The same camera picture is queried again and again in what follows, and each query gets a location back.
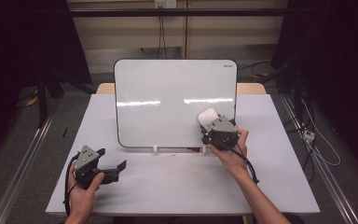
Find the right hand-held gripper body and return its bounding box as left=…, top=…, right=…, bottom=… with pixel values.
left=200, top=114, right=241, bottom=153

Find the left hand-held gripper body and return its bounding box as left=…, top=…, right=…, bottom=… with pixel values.
left=73, top=145, right=106, bottom=190

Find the white whiteboard eraser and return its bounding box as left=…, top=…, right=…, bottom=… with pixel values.
left=197, top=107, right=220, bottom=131

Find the white whiteboard with black rim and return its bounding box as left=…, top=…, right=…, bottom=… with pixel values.
left=114, top=58, right=239, bottom=149

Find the person's left hand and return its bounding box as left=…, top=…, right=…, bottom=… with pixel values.
left=67, top=161, right=105, bottom=219

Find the person's right hand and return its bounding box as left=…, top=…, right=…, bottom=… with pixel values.
left=207, top=125, right=251, bottom=181

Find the light wooden table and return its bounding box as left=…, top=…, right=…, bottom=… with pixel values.
left=95, top=82, right=268, bottom=95

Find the black metal stand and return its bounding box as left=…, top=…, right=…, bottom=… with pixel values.
left=36, top=72, right=65, bottom=129

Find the white power strip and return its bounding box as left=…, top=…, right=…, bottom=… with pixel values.
left=302, top=129, right=316, bottom=143

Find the black horizontal bar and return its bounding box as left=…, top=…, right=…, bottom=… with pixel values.
left=69, top=7, right=288, bottom=18

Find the black curtain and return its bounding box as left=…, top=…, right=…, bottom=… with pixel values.
left=0, top=0, right=93, bottom=169
left=270, top=0, right=358, bottom=178

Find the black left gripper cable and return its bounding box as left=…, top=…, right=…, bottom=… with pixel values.
left=62, top=153, right=81, bottom=217

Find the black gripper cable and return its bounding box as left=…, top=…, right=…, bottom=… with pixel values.
left=62, top=153, right=81, bottom=217
left=217, top=140, right=260, bottom=185

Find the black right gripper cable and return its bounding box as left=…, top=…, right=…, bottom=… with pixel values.
left=217, top=140, right=260, bottom=185

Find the metal floor rail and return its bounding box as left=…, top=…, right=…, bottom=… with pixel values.
left=0, top=115, right=58, bottom=224
left=280, top=92, right=358, bottom=224

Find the black floor cable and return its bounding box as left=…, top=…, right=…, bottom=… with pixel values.
left=237, top=61, right=272, bottom=72

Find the white floor cable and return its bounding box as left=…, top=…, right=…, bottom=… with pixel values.
left=300, top=96, right=342, bottom=167

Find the black hanging wall cable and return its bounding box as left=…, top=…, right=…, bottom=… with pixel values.
left=140, top=14, right=170, bottom=60

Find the white wall outlet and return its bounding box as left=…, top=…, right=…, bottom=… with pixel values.
left=154, top=0, right=178, bottom=9

